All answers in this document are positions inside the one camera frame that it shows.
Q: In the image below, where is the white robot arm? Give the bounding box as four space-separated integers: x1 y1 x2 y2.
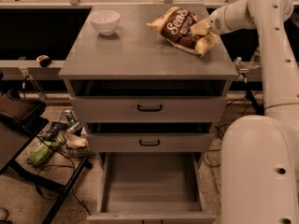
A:
202 0 299 224

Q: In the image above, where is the brown sea salt chip bag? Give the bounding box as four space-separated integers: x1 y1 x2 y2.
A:
148 7 217 56

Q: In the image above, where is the grey drawer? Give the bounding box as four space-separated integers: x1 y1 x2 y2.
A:
70 80 226 122
87 122 214 152
87 153 216 224

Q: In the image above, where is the grey drawer cabinet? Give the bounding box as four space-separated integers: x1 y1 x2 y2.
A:
57 3 239 161

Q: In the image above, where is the dark brown tray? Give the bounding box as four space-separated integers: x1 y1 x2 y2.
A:
0 90 46 129

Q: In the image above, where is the black side table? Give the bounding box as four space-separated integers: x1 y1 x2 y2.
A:
0 115 93 224

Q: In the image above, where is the green chip bag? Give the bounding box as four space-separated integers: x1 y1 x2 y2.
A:
27 132 66 167

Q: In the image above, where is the small black yellow device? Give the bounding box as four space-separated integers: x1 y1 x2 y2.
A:
36 55 51 68

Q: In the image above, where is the grey middle drawer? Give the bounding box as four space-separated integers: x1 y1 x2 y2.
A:
87 122 214 152

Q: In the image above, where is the white ceramic bowl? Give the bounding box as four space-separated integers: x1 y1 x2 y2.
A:
89 10 121 35

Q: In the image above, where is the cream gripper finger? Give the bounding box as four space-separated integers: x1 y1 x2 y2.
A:
190 19 211 35

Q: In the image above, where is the small bowl on floor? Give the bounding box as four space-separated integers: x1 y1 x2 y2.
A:
65 133 89 149

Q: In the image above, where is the black cable on floor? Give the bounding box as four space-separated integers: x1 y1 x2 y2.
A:
35 135 92 217

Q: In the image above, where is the black tripod stand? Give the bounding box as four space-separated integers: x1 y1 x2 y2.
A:
234 57 264 116

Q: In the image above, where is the grey top drawer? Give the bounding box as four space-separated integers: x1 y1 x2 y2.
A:
70 80 226 122

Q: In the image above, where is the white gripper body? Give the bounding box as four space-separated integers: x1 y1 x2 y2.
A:
208 6 231 35

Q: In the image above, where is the soda can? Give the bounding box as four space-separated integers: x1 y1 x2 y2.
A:
64 109 75 124

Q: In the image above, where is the grey bottom drawer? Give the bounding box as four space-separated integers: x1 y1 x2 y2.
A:
87 153 216 224

